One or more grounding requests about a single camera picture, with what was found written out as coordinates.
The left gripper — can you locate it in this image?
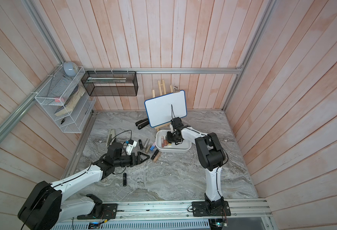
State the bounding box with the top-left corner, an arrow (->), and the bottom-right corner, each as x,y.
114,151 -> 150,167

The black lipstick silver band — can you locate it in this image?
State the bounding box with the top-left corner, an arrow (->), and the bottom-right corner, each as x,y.
138,140 -> 144,150

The white plastic storage box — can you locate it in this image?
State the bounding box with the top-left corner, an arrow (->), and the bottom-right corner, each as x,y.
155,129 -> 192,153

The pale pink lip gloss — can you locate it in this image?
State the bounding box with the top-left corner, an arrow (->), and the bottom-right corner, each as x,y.
161,136 -> 165,148

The black round lipstick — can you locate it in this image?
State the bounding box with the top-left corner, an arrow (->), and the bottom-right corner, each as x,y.
123,173 -> 127,186

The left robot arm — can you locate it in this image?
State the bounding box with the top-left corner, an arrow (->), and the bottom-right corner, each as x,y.
17,142 -> 149,230

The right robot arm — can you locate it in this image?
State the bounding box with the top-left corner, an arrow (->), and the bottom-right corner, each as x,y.
166,117 -> 226,214

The gold lipstick tube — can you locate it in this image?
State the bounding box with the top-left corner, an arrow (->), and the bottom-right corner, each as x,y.
145,144 -> 152,153

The pink blue gradient lipstick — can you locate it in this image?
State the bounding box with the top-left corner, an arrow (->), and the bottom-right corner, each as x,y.
150,142 -> 156,151

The beige lipstick tube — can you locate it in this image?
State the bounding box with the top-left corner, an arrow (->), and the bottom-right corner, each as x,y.
153,151 -> 161,163

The black lipstick gold band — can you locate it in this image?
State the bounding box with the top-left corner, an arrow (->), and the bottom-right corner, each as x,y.
151,149 -> 159,160

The silver lipstick tube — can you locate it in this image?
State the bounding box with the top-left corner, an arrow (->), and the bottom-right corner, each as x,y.
143,139 -> 150,148

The blue framed whiteboard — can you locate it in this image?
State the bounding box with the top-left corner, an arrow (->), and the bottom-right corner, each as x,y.
144,90 -> 188,127

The black stapler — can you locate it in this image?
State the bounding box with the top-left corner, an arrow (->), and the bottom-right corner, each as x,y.
135,118 -> 149,130

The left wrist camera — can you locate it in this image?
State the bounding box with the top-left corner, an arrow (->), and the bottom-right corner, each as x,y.
125,140 -> 137,155

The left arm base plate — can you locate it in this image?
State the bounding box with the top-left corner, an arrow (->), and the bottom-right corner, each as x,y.
77,203 -> 118,220

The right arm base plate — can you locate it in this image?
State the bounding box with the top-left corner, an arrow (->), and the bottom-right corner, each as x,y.
191,200 -> 231,217

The black mesh wall basket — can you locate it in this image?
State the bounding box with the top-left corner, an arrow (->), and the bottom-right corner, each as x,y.
81,70 -> 139,96

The white wire wall shelf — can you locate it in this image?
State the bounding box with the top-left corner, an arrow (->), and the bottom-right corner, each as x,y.
35,65 -> 96,134

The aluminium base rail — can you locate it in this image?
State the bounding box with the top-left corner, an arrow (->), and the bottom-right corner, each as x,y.
34,197 -> 273,224

